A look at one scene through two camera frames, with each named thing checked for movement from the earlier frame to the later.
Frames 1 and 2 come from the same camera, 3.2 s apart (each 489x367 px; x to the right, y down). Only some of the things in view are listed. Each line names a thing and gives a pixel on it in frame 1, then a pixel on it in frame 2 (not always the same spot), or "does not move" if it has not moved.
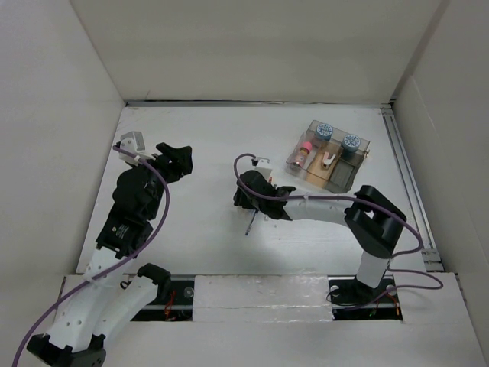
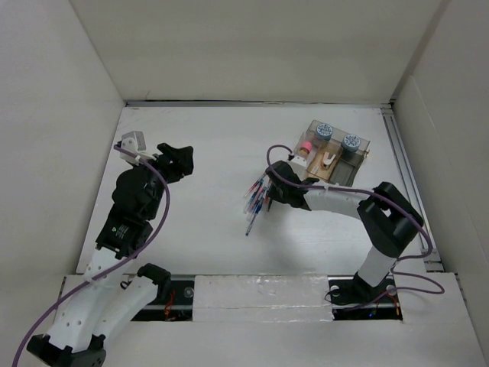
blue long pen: (250, 224) does not move
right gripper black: (241, 199) to (274, 194)
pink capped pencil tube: (302, 153) does not move
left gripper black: (175, 161) does not move
